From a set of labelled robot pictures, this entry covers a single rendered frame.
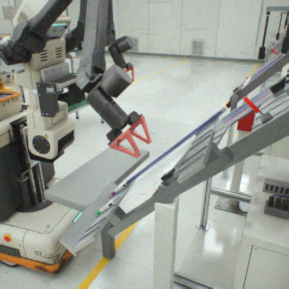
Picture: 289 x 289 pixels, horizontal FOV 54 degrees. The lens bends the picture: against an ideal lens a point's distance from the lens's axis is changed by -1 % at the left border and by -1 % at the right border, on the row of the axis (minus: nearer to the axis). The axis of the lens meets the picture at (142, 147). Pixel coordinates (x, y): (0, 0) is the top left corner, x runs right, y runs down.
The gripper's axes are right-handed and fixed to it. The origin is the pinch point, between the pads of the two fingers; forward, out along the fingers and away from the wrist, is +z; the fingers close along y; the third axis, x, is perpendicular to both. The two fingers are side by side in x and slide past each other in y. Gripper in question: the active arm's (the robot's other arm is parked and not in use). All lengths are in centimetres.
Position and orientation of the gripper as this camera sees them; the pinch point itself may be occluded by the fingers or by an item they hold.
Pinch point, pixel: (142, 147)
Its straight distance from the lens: 77.9
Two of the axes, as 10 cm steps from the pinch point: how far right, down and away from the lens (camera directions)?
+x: -6.7, 5.6, 4.9
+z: 6.7, 7.4, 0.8
